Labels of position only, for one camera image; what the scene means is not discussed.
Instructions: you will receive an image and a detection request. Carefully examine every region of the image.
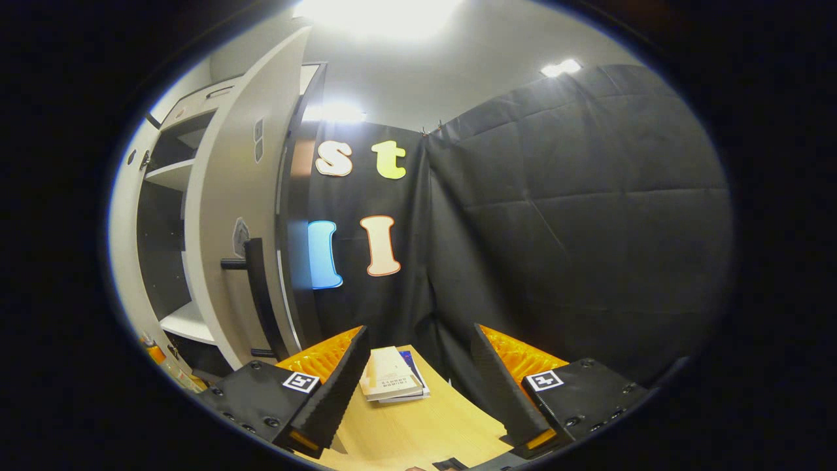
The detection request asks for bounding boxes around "grey cabinet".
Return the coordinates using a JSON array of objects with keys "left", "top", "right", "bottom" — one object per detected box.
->
[{"left": 134, "top": 62, "right": 328, "bottom": 380}]

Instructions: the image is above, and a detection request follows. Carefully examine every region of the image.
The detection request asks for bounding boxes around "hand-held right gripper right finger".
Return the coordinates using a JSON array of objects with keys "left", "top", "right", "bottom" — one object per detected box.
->
[{"left": 471, "top": 323, "right": 655, "bottom": 459}]

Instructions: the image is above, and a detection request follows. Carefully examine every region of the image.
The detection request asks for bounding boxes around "grey cabinet door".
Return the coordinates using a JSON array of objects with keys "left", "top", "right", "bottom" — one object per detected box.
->
[
  {"left": 108, "top": 118, "right": 190, "bottom": 387},
  {"left": 183, "top": 26, "right": 315, "bottom": 370}
]

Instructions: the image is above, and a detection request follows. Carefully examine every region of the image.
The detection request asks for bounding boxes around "black door handle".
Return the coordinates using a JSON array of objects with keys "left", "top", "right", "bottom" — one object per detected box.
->
[{"left": 220, "top": 237, "right": 288, "bottom": 362}]

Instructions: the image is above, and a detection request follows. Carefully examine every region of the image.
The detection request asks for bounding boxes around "small ceiling light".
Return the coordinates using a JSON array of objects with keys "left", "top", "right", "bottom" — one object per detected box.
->
[{"left": 304, "top": 101, "right": 367, "bottom": 124}]

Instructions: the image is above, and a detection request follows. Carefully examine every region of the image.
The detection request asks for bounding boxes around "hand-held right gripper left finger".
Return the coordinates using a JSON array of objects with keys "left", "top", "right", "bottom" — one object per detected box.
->
[{"left": 195, "top": 325, "right": 371, "bottom": 459}]

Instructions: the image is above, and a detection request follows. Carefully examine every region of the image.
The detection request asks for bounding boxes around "black backdrop cloth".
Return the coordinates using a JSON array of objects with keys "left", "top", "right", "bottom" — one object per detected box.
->
[{"left": 281, "top": 63, "right": 733, "bottom": 419}]

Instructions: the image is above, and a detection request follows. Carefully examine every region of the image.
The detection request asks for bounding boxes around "grey cabinet drawer front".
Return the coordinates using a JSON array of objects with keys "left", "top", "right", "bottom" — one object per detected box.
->
[{"left": 160, "top": 77, "right": 246, "bottom": 128}]

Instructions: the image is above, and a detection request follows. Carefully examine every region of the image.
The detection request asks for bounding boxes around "white cabinet shelf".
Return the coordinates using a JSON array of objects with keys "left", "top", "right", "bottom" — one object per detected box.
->
[
  {"left": 144, "top": 159, "right": 197, "bottom": 192},
  {"left": 159, "top": 301, "right": 216, "bottom": 345}
]

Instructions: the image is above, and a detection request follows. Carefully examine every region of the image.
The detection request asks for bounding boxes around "large ceiling light panel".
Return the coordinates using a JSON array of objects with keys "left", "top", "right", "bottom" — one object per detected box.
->
[{"left": 292, "top": 0, "right": 465, "bottom": 41}]

